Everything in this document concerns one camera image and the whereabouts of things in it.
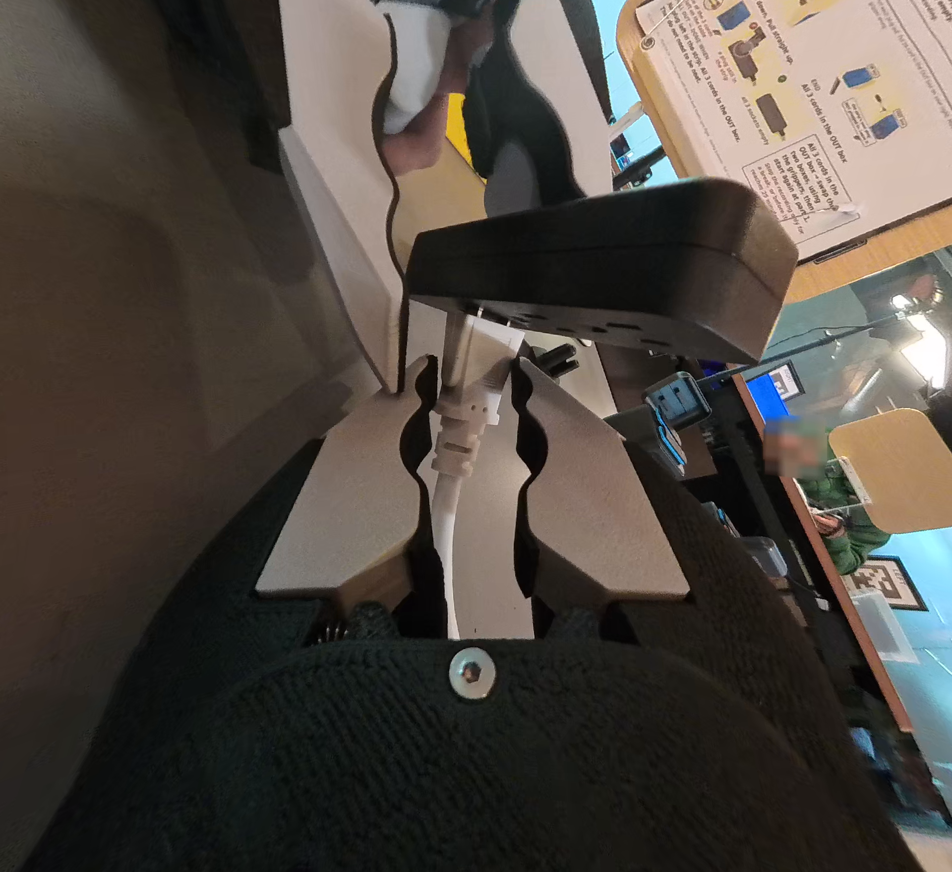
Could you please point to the black power strip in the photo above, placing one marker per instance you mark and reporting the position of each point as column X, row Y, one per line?
column 595, row 254

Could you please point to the black power plug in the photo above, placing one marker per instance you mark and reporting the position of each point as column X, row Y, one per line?
column 556, row 360

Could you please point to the printed instruction sheet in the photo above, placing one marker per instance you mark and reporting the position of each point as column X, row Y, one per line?
column 803, row 68

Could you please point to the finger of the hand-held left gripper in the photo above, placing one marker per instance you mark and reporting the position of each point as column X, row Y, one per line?
column 335, row 143
column 573, row 105

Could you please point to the white power plug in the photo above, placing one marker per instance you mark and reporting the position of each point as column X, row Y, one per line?
column 468, row 403

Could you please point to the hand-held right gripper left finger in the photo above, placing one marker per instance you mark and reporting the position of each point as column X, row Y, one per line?
column 349, row 500

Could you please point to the small wooden board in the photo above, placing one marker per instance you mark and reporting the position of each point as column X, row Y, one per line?
column 889, row 470

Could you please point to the yellow box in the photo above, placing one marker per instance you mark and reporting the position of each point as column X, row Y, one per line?
column 455, row 132

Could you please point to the blue monitor screen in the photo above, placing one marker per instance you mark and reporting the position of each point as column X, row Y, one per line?
column 773, row 390

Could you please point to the wooden-edged desk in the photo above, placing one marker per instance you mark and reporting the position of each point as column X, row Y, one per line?
column 825, row 559

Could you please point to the person's left hand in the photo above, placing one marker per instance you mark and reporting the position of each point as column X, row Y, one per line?
column 424, row 143

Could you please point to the black and white printed tag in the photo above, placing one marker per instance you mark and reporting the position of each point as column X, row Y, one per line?
column 889, row 584

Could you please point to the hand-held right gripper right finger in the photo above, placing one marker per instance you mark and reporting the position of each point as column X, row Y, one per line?
column 595, row 507

